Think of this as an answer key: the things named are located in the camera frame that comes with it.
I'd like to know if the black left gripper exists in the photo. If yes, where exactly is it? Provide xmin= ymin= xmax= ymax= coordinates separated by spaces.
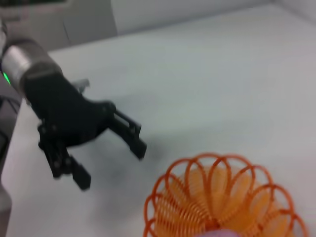
xmin=23 ymin=70 xmax=148 ymax=191

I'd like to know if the orange woven plastic basket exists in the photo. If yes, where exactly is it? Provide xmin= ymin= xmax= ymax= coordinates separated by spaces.
xmin=144 ymin=153 xmax=309 ymax=237

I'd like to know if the pink peach toy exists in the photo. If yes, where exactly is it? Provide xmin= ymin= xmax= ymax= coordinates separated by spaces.
xmin=197 ymin=229 xmax=241 ymax=237

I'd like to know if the white cabinet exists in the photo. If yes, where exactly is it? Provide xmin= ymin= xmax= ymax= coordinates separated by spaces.
xmin=0 ymin=0 xmax=118 ymax=51

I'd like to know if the silver cable connector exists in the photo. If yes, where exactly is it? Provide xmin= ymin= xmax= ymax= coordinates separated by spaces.
xmin=73 ymin=78 xmax=90 ymax=96

